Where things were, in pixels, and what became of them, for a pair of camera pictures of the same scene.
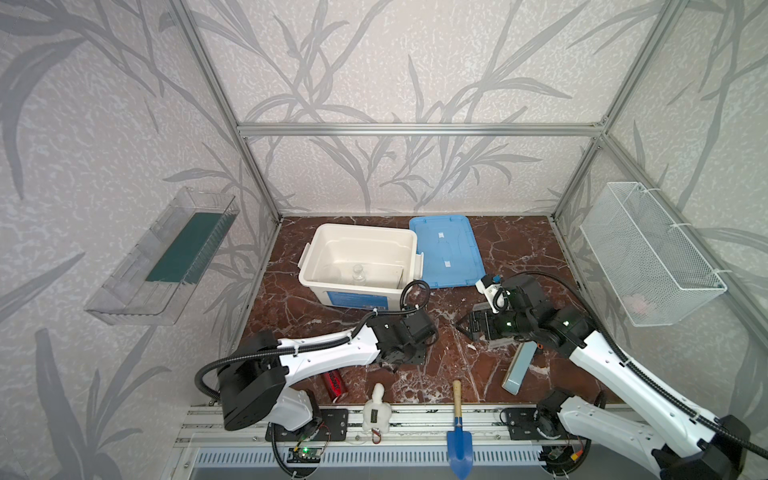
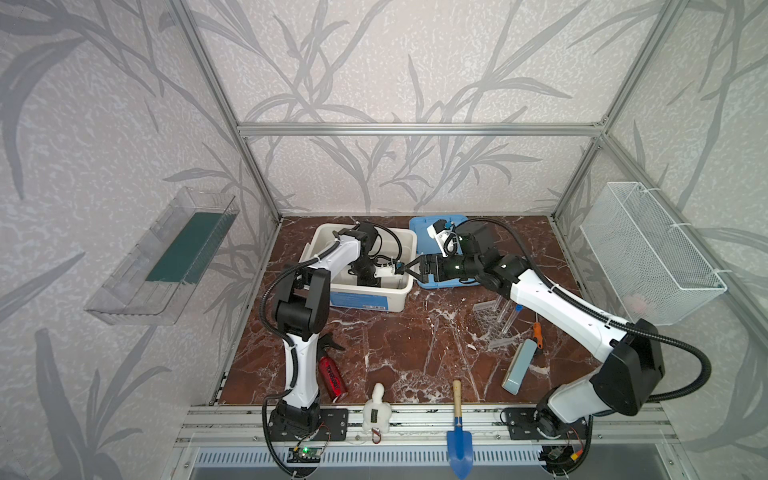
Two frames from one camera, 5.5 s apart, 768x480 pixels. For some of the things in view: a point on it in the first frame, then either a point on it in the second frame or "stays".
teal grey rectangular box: (516, 375) stays
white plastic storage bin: (360, 267) stays
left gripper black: (417, 335) -> (369, 268)
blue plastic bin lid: (451, 254) stays
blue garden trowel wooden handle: (459, 442) stays
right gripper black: (485, 324) -> (426, 267)
